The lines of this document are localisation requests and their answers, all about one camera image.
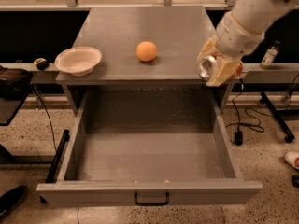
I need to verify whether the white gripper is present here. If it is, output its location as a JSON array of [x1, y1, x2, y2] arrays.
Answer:
[[196, 11, 265, 87]]

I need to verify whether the red coke can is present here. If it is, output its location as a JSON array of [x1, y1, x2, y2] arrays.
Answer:
[[197, 55, 244, 82]]

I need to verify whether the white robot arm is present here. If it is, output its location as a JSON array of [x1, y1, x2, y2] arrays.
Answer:
[[197, 0, 299, 87]]

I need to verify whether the open grey top drawer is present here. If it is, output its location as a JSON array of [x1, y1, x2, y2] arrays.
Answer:
[[36, 91, 263, 207]]

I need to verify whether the small clear bottle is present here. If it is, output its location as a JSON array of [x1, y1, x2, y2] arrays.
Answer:
[[260, 40, 280, 69]]

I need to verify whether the orange fruit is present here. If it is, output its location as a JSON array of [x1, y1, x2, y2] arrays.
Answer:
[[136, 41, 157, 63]]

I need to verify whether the grey cabinet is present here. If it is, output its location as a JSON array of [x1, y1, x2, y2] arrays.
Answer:
[[55, 5, 240, 116]]

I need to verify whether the black stand leg with wheel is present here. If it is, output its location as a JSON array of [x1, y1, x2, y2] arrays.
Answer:
[[260, 92, 294, 143]]

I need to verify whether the white shoe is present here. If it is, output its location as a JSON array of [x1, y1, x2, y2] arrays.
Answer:
[[284, 151, 299, 170]]

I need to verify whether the white bowl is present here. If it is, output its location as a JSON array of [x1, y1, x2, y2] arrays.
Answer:
[[54, 46, 102, 77]]

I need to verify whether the yellow black tape measure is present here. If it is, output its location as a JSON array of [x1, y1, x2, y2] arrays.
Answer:
[[34, 58, 49, 70]]

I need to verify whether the black table leg base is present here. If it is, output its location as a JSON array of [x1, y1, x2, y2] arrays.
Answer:
[[45, 130, 70, 183]]

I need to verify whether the black shoe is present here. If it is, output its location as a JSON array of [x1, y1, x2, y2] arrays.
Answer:
[[0, 185, 27, 217]]

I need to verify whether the black power cable with adapter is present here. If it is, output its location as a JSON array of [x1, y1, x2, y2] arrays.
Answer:
[[224, 77, 265, 146]]

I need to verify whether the black drawer handle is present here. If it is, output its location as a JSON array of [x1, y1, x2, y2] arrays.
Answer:
[[134, 193, 170, 207]]

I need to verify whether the black cable left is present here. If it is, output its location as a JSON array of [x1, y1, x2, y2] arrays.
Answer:
[[31, 86, 59, 154]]

